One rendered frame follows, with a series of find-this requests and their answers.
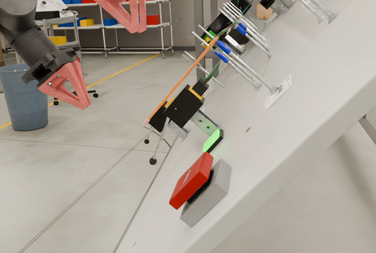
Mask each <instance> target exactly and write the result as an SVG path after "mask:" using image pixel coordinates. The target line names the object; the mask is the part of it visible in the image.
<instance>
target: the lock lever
mask: <svg viewBox="0 0 376 253"><path fill-rule="evenodd" d="M168 122H169V118H168V117H167V119H166V122H165V125H164V127H163V130H162V134H161V137H160V139H159V142H158V145H157V148H156V151H155V153H154V155H153V156H152V157H153V159H154V160H155V159H157V157H156V156H157V153H158V150H159V148H160V145H161V142H162V139H163V136H164V134H165V131H166V128H167V125H168Z"/></svg>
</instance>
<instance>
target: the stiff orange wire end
mask: <svg viewBox="0 0 376 253"><path fill-rule="evenodd" d="M217 40H218V37H216V38H215V39H214V40H213V41H212V42H211V44H210V45H209V46H208V47H207V48H206V49H205V51H204V52H203V53H202V55H201V56H199V58H198V59H197V60H196V62H195V63H194V64H193V65H192V66H191V67H190V69H189V70H188V71H187V72H186V73H185V74H184V76H183V77H182V78H181V79H180V80H179V81H178V83H177V84H176V85H175V87H174V88H173V89H172V90H171V91H170V92H169V94H168V95H167V96H166V97H165V98H164V99H163V101H162V102H161V103H160V104H159V105H158V106H157V108H156V109H155V110H154V112H152V113H151V115H150V116H149V117H148V118H146V120H145V121H144V122H143V125H142V126H141V128H142V127H143V126H144V125H147V124H148V122H149V121H150V119H151V118H152V116H153V115H154V114H155V113H156V112H157V111H158V109H159V108H160V107H161V106H162V105H163V104H164V102H165V101H166V100H167V99H168V98H169V97H170V96H171V94H172V93H173V92H174V90H175V89H176V88H177V87H178V86H179V85H180V84H181V82H182V81H183V80H184V79H185V78H186V77H187V75H188V74H189V73H190V72H191V71H192V70H193V68H194V67H195V66H196V65H197V64H198V63H199V62H200V60H201V59H202V58H203V56H204V55H205V54H206V53H207V52H208V51H209V49H210V48H211V47H212V46H213V45H214V43H215V42H216V41H217ZM141 128H140V129H141Z"/></svg>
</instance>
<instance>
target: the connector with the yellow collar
mask: <svg viewBox="0 0 376 253"><path fill-rule="evenodd" d="M208 88H209V85H208V84H207V83H205V82H203V80H202V79H201V78H200V79H199V80H198V81H197V82H196V83H195V84H194V86H193V87H192V89H193V90H194V91H195V92H196V93H197V94H198V95H199V96H201V97H202V95H203V94H204V93H205V92H206V90H207V89H208Z"/></svg>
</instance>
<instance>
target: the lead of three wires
mask: <svg viewBox="0 0 376 253"><path fill-rule="evenodd" d="M216 48H218V49H219V52H221V53H223V51H222V49H221V48H219V47H218V46H216ZM220 62H221V59H220V58H218V60H217V63H216V65H215V67H214V68H213V69H212V71H211V72H210V73H209V75H208V76H207V78H206V79H205V80H204V81H203V82H205V83H207V82H208V81H209V80H210V79H211V78H212V76H213V74H214V73H215V72H216V71H217V69H218V68H219V66H220Z"/></svg>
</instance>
